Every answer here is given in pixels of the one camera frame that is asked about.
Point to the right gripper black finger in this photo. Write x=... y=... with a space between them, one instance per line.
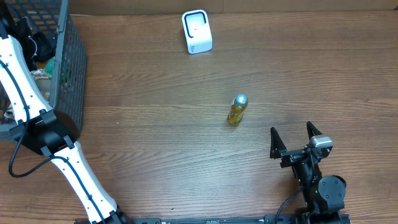
x=312 y=130
x=277 y=145

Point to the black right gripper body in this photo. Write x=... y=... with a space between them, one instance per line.
x=296 y=155

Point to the brown Pantree snack bag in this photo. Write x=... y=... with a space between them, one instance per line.
x=43 y=82

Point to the yellow dish soap bottle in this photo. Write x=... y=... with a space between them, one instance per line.
x=239 y=104

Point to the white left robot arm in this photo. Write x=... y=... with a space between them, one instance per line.
x=42 y=128

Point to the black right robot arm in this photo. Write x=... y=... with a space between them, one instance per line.
x=323 y=195

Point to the white barcode scanner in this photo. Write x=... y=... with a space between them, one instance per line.
x=196 y=27

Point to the grey plastic mesh basket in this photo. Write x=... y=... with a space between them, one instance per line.
x=52 y=18

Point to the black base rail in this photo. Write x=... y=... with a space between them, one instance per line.
x=217 y=221

